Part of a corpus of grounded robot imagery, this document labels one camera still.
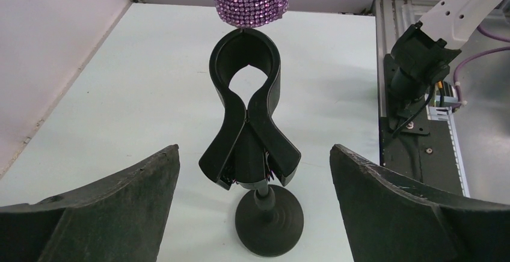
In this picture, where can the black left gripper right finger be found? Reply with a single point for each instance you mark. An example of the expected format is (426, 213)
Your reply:
(390, 217)

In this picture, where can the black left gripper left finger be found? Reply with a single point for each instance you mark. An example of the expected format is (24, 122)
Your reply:
(121, 217)

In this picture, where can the black round-base clip stand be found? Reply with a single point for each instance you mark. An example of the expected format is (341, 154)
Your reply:
(250, 150)

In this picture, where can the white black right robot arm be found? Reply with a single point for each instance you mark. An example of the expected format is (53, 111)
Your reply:
(425, 50)

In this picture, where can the grey slotted cable duct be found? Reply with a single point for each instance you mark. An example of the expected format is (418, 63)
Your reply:
(458, 148)

